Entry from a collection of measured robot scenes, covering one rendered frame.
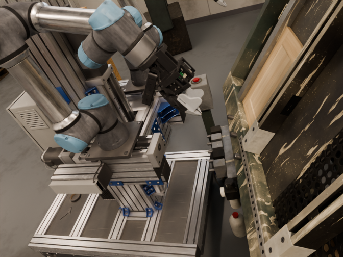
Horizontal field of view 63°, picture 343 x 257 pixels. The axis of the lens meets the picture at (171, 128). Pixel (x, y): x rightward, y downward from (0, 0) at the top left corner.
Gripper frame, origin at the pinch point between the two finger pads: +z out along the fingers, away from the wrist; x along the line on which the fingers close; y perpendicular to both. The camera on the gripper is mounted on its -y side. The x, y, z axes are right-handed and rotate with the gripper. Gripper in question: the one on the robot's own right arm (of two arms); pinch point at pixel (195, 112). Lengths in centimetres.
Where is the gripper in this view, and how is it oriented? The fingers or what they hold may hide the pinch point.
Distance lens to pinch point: 78.1
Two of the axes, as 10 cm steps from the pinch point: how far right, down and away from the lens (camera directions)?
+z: 7.0, 6.1, 3.8
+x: 2.1, -6.8, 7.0
